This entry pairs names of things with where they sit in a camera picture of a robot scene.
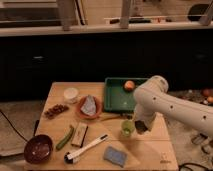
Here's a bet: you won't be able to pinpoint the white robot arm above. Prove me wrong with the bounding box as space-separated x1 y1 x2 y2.
133 75 213 138

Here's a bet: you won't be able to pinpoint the green plastic tray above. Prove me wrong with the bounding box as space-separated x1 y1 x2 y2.
104 77 146 113

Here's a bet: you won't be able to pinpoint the wooden block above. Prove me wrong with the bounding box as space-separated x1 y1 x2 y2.
71 122 88 147

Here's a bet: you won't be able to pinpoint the green cucumber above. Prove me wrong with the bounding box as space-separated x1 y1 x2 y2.
56 125 74 151

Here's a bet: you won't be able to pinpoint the black cable left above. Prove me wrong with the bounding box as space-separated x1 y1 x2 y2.
0 109 29 143

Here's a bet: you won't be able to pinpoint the orange fruit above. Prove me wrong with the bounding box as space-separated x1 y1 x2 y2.
124 80 135 91

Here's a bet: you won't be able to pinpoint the dark purple bowl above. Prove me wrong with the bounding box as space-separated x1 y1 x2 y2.
24 134 53 164

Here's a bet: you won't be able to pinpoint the grey crumpled cloth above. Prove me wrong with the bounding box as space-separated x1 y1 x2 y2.
81 95 96 116

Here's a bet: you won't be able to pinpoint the green plastic cup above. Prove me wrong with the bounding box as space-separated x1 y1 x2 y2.
121 120 135 137

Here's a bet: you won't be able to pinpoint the dark metal cup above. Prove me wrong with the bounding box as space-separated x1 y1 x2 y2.
135 121 148 134

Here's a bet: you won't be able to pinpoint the knife with wooden handle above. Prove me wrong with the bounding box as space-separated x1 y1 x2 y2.
99 114 133 121

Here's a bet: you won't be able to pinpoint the spice bottle rack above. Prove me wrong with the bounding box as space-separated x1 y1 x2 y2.
185 88 213 106

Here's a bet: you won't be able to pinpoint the white small cup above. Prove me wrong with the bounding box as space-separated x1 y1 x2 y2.
63 88 79 104

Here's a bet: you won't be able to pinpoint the blue sponge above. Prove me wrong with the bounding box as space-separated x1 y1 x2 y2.
103 146 127 167

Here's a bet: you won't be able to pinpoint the orange plate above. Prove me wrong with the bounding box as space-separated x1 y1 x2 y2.
75 96 103 120

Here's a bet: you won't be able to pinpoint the wooden table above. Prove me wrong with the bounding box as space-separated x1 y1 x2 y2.
24 82 178 171

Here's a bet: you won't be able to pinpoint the black cable right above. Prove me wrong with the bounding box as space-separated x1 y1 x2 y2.
178 162 212 171

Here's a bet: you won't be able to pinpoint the white dish brush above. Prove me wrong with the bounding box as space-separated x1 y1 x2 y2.
64 134 108 164

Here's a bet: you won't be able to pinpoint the black cable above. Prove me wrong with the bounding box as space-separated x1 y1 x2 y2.
178 162 212 171
0 109 29 143

